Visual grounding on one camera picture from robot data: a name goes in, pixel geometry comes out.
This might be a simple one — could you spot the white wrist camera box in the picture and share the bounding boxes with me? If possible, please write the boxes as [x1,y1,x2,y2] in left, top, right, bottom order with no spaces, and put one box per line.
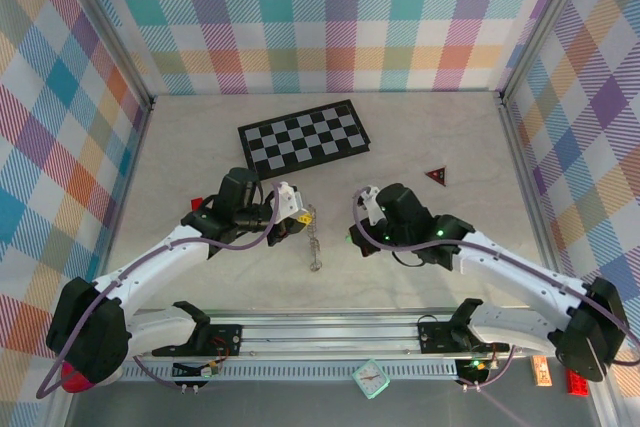
[272,180,307,221]
[360,185,384,226]

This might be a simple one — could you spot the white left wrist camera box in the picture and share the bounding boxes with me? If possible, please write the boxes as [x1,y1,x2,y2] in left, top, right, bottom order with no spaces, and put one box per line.
[272,180,307,221]

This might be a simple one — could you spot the metal keyring chain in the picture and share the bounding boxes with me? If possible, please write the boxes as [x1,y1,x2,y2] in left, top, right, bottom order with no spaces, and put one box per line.
[304,202,324,273]

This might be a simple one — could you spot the pink plastic disc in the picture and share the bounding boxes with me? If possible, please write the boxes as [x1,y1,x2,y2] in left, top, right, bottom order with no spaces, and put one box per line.
[60,364,124,395]

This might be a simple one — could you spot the teal square clock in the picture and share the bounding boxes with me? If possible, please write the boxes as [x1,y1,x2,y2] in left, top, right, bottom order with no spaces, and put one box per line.
[351,357,392,402]

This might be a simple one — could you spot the aluminium frame bar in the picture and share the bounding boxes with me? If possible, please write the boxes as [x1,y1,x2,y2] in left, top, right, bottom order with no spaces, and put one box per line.
[52,96,157,427]
[59,0,156,113]
[497,91,619,427]
[497,0,599,106]

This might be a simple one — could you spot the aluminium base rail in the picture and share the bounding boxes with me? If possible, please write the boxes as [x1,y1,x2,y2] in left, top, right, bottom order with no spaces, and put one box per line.
[122,309,561,363]

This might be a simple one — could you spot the red studded toy brick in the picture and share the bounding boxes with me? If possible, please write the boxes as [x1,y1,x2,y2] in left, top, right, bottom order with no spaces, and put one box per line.
[564,366,591,397]

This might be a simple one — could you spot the thin purple base cable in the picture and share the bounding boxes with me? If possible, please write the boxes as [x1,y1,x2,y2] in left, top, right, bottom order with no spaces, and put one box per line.
[132,354,201,392]
[457,346,516,393]

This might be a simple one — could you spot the slotted grey cable duct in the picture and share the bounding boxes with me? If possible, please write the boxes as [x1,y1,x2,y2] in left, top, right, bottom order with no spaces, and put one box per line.
[122,361,459,382]

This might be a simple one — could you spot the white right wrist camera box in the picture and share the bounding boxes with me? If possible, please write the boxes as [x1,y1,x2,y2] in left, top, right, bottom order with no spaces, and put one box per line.
[360,185,384,226]

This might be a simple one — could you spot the black and grey chessboard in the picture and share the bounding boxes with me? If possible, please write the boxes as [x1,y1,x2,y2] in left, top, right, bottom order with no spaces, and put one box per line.
[237,99,373,183]

